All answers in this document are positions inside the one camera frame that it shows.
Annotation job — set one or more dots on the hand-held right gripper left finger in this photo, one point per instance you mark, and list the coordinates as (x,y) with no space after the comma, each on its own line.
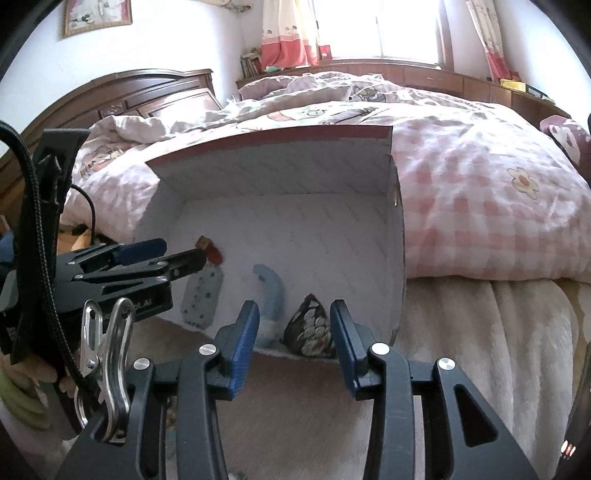
(242,353)

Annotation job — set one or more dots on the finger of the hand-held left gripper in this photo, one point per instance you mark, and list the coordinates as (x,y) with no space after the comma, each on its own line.
(184,264)
(138,251)

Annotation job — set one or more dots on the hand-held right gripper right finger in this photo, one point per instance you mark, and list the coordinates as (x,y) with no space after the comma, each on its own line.
(346,353)

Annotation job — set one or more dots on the white cardboard box red rim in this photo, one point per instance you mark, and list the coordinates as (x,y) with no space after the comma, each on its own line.
(300,221)

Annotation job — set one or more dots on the dark patterned pouch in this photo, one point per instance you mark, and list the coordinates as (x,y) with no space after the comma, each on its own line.
(309,330)

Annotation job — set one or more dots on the orange cloth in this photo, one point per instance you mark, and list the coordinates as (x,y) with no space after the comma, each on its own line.
(81,240)

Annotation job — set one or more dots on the light blue plastic piece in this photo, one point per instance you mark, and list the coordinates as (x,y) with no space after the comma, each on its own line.
(273,295)

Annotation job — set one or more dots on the metal spring clip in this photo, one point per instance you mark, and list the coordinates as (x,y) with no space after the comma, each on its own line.
(115,369)

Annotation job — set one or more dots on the beige plush blanket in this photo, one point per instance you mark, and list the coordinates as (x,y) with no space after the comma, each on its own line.
(485,350)

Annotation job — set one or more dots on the yellow green cloth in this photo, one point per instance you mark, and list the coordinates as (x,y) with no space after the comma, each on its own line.
(18,397)

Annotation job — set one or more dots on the dark wooden headboard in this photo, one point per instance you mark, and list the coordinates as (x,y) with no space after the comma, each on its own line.
(152,92)

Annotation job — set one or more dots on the bed with pink quilt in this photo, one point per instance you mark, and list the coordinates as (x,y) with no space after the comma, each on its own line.
(485,207)

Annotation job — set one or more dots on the lavender pillow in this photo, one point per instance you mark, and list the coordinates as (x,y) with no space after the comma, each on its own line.
(277,85)

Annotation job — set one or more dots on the row of books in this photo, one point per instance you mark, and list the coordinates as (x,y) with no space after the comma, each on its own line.
(251,64)

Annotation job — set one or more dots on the pink patterned curtain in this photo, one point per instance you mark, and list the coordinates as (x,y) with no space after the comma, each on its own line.
(494,41)
(288,37)

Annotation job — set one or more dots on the wooden window ledge cabinet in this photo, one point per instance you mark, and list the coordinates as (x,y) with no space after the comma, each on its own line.
(415,74)

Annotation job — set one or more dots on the maroon printed cushion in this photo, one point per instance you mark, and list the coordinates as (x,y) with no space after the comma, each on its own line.
(565,138)

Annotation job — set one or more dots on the window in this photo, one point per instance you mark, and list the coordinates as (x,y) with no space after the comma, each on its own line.
(392,27)

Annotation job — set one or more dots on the yellow book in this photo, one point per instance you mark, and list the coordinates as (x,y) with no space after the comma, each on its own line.
(512,85)

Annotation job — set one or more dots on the dark green book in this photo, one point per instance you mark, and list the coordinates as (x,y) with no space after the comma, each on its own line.
(540,93)

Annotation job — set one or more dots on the framed wall picture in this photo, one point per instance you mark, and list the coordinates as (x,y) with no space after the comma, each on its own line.
(97,16)

